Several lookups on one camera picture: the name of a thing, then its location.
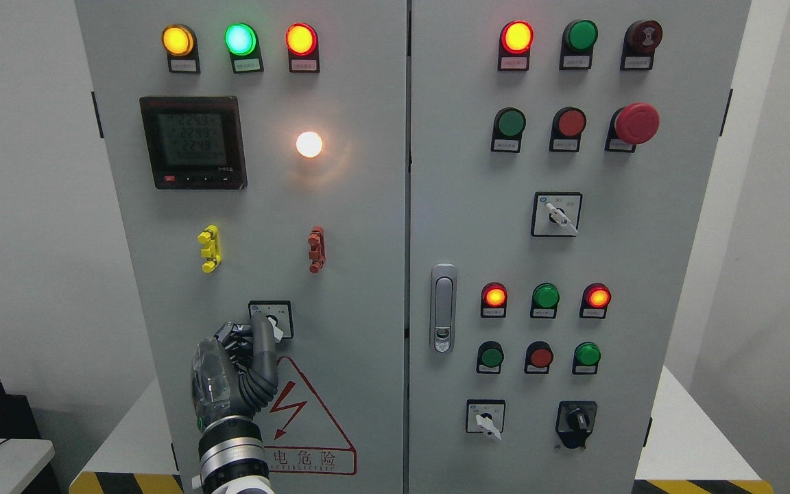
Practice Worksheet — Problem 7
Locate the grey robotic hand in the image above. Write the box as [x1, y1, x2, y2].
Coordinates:
[191, 313, 281, 432]

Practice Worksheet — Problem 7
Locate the white rotary light switch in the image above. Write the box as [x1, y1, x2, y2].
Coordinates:
[248, 300, 294, 342]

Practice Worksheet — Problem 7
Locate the red triangle danger sticker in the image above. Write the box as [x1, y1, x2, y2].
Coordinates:
[255, 356, 357, 475]

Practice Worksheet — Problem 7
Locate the yellow terminal clip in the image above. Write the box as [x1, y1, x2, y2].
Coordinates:
[197, 224, 223, 273]

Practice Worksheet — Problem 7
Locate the red terminal clip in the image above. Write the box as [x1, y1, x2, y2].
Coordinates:
[307, 225, 326, 273]

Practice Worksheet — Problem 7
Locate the black digital power meter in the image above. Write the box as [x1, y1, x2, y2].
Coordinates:
[140, 95, 248, 190]

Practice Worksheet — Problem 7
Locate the small clear light bulb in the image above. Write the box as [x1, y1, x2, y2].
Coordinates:
[295, 131, 324, 158]

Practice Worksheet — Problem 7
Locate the green push button lower left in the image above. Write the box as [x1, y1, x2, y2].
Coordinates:
[476, 341, 504, 373]

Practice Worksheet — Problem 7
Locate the green push button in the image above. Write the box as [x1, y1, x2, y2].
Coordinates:
[476, 341, 504, 373]
[573, 342, 602, 375]
[491, 107, 527, 153]

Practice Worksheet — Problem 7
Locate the white side table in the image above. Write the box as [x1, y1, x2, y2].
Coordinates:
[0, 440, 56, 493]

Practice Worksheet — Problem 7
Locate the red lit lamp lower left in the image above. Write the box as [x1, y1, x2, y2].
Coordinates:
[480, 282, 508, 318]

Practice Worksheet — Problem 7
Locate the red lit lamp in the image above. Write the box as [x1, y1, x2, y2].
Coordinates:
[579, 283, 612, 319]
[480, 282, 508, 318]

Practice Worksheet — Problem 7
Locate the grey electrical control cabinet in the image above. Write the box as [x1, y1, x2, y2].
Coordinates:
[75, 1, 750, 493]

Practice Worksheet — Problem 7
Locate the red push button lower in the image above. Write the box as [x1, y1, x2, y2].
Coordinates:
[523, 341, 555, 375]

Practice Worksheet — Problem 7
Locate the red push button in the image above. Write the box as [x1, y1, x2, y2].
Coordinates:
[523, 341, 555, 375]
[549, 106, 587, 153]

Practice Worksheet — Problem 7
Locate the green lamp lower middle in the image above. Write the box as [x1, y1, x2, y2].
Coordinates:
[529, 283, 560, 319]

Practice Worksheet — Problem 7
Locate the green lit indicator lamp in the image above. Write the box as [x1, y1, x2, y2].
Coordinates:
[224, 23, 264, 74]

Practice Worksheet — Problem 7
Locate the yellow indicator lamp top left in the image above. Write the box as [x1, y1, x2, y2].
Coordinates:
[162, 24, 201, 74]

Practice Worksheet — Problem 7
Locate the red lit lamp left door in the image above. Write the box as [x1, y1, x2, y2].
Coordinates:
[285, 23, 320, 74]

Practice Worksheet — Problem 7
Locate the red lit lamp door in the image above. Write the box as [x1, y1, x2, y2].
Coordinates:
[496, 20, 535, 72]
[285, 23, 320, 74]

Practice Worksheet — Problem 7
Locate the green push button lower right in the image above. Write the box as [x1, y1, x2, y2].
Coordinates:
[573, 342, 602, 375]

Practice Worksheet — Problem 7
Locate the red lit lamp lower right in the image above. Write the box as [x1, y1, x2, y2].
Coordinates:
[579, 283, 612, 319]

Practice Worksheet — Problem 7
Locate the green push button upper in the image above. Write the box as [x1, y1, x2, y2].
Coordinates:
[491, 107, 527, 153]

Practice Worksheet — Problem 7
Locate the red push button upper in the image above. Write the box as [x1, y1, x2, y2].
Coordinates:
[549, 106, 587, 153]

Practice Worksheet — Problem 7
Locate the red lit lamp right door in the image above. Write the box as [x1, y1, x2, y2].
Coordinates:
[496, 20, 535, 72]

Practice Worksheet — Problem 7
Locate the white platform with hazard stripes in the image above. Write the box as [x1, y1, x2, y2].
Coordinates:
[69, 369, 772, 493]

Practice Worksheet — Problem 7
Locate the red emergency stop mushroom button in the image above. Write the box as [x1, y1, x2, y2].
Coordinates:
[604, 102, 660, 153]

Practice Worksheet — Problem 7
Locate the green unlit lamp top right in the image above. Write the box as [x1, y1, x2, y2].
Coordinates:
[559, 19, 599, 70]

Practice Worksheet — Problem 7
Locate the dark red buzzer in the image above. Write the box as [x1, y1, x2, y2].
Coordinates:
[620, 19, 662, 71]

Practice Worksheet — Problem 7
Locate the silver door latch handle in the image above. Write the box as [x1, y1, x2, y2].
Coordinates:
[429, 263, 457, 353]

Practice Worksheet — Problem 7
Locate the white selector switch lower right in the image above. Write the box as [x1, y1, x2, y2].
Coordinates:
[465, 399, 507, 441]

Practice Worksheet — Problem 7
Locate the white selector switch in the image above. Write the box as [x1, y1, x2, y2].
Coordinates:
[530, 191, 583, 237]
[465, 399, 507, 441]

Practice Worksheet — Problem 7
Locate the black rotary knob switch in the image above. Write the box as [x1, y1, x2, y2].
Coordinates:
[555, 401, 598, 449]

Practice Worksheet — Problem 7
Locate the white selector switch upper right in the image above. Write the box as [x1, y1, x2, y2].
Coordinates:
[530, 191, 583, 237]

